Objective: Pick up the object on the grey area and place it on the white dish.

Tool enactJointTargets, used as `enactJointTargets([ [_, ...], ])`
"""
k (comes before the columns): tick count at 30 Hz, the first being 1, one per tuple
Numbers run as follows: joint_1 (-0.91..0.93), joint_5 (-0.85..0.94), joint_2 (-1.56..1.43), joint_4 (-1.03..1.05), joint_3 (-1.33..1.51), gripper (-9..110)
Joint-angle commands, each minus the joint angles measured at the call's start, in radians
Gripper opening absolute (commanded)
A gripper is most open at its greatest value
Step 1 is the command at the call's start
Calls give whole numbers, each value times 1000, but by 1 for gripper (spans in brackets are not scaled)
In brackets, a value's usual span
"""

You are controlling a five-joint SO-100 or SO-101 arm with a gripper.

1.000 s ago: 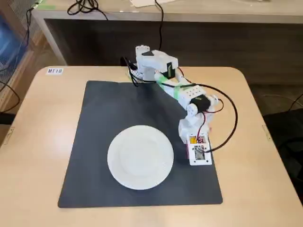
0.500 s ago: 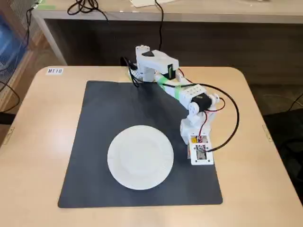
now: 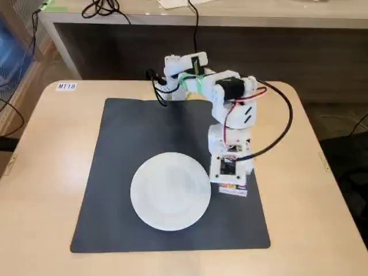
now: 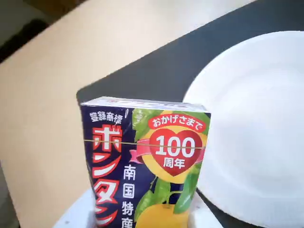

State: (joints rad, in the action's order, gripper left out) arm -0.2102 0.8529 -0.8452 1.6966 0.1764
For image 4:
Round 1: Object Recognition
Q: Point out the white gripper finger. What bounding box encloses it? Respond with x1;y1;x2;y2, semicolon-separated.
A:
52;187;96;228
188;190;226;228

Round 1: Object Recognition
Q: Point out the navy citrus candy box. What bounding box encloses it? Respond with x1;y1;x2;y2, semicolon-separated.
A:
79;95;212;228

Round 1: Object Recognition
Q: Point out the white round paper dish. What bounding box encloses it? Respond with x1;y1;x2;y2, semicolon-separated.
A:
182;30;304;228

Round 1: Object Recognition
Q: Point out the dark grey textured mat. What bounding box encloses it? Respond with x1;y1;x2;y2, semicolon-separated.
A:
76;0;304;228

